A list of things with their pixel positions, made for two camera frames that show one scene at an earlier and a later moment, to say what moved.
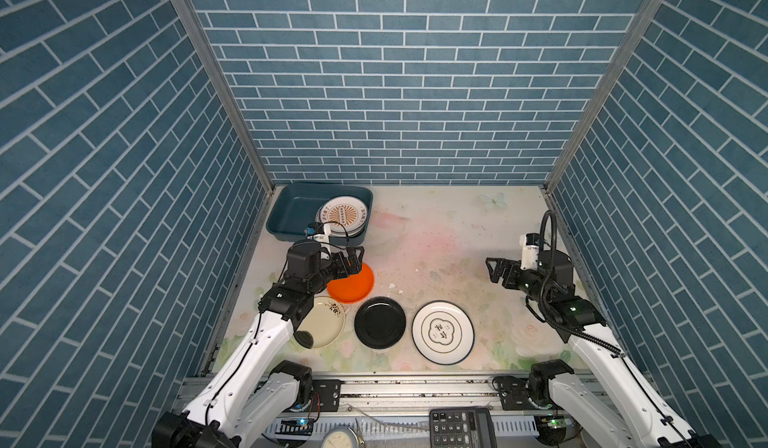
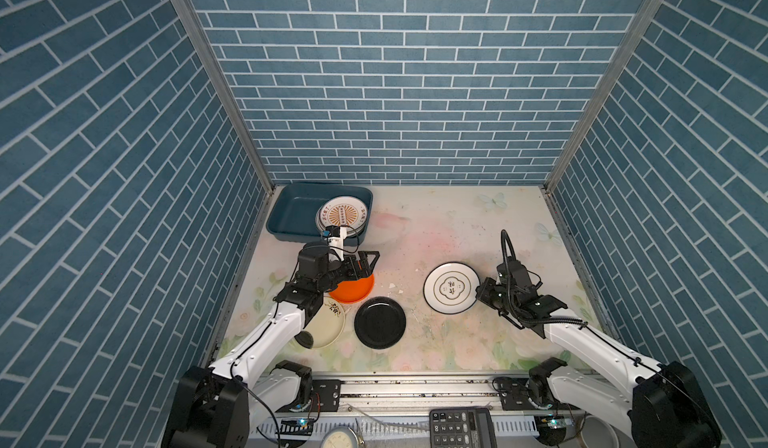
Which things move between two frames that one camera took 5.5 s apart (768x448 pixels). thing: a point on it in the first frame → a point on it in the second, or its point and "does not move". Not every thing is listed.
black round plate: (380, 322) does not move
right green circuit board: (557, 423) does not move
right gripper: (514, 269) → (484, 289)
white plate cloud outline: (443, 332) → (451, 288)
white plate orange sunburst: (349, 211) does not move
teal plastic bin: (292, 208) does not move
